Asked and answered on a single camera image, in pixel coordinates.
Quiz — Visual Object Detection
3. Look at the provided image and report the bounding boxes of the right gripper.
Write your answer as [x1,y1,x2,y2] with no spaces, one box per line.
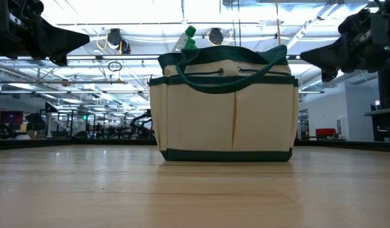
[300,8,390,83]

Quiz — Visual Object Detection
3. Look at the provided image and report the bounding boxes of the black hanging cable ring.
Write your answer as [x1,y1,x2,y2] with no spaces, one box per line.
[107,60,123,73]

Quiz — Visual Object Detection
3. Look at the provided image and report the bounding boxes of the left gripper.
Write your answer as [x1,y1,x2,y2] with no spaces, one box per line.
[0,0,91,67]

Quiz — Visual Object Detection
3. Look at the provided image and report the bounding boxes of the grey computer cart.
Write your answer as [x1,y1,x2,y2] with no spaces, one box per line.
[364,69,390,143]

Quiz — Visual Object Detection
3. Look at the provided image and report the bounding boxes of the black aluminium table frame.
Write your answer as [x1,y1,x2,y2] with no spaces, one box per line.
[0,137,390,153]

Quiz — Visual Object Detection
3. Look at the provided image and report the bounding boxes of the green spray bottle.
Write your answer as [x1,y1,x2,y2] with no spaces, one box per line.
[171,25,198,53]

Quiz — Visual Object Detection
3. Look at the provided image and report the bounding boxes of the red background bin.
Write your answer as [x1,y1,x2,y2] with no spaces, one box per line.
[315,128,337,137]

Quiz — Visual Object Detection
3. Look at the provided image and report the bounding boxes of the black ceiling cable reel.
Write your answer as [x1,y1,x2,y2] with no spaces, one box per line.
[207,27,226,46]
[106,27,132,55]

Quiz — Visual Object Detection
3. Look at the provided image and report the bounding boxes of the beige green gardening bag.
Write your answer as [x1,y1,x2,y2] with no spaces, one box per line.
[148,44,300,163]

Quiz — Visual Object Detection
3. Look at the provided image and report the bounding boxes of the dark wall screen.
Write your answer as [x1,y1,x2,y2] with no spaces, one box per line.
[0,110,24,124]

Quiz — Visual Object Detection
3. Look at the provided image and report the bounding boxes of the black hanging cable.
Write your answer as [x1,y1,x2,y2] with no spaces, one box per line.
[231,0,242,48]

